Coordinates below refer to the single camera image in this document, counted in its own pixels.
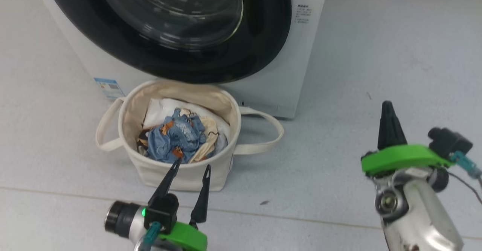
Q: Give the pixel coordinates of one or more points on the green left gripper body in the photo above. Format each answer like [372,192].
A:
[184,238]

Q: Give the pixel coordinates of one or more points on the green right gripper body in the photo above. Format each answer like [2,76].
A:
[403,158]

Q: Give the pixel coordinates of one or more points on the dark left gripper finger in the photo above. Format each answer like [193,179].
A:
[165,185]
[201,202]

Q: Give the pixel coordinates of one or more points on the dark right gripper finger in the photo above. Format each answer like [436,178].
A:
[391,128]

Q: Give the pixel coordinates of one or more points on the blue printed garment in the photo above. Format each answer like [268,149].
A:
[177,136]

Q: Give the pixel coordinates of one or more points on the cream garment with orange print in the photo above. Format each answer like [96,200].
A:
[210,128]

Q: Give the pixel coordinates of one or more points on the black round glass door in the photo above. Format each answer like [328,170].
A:
[260,36]

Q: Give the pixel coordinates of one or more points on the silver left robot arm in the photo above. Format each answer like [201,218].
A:
[122,218]

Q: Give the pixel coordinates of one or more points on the cream canvas laundry basket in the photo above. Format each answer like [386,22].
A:
[180,175]

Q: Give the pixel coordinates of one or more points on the white front-load washing machine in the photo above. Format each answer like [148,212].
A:
[293,74]

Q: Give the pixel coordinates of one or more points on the white cloth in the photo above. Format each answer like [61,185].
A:
[162,106]

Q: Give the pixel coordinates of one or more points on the blue energy label sticker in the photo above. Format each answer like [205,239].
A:
[109,88]

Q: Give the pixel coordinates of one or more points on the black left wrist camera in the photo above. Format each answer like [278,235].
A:
[162,211]

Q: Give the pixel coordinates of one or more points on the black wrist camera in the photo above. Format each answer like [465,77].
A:
[162,211]
[448,142]

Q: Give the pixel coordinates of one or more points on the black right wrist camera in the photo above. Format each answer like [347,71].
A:
[448,142]

